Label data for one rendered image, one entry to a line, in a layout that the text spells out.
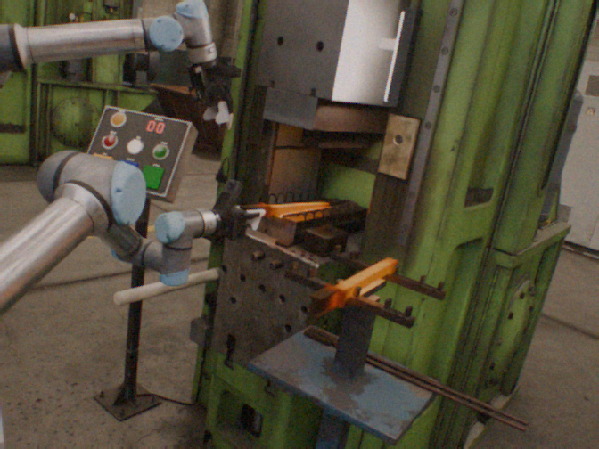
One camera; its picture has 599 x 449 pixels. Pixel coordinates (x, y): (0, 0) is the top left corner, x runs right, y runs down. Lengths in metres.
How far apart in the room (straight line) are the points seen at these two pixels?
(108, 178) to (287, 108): 0.74
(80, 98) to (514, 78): 5.15
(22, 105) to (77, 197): 5.29
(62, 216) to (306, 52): 0.89
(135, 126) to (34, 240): 1.07
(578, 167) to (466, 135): 5.20
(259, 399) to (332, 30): 1.16
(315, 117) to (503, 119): 0.63
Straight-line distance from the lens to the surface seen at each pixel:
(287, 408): 1.73
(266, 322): 1.67
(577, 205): 6.66
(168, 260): 1.36
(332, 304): 1.09
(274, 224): 1.65
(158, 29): 1.28
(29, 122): 6.25
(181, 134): 1.86
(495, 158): 1.83
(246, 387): 1.83
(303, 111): 1.56
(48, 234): 0.94
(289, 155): 1.90
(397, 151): 1.52
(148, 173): 1.84
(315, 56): 1.55
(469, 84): 1.48
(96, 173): 1.02
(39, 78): 6.12
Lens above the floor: 1.43
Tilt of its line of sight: 16 degrees down
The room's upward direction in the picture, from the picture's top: 10 degrees clockwise
